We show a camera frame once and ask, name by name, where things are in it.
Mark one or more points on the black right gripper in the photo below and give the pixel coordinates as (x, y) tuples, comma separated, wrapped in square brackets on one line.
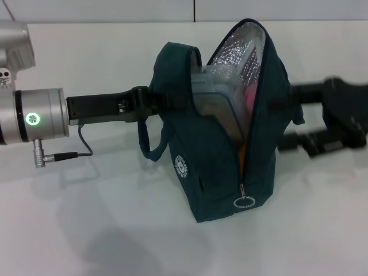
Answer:
[(348, 112)]

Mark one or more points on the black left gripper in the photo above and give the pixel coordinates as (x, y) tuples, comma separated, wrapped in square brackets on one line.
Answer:
[(100, 107)]

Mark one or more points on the clear food container blue lid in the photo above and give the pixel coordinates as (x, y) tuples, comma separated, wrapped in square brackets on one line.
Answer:
[(221, 103)]

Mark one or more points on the pink toy peach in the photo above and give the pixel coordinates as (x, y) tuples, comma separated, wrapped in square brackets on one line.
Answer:
[(250, 96)]

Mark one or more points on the yellow banana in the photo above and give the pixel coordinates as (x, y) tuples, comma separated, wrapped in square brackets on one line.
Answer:
[(242, 158)]

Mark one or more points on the dark teal lunch bag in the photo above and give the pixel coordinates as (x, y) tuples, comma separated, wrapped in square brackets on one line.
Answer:
[(212, 184)]

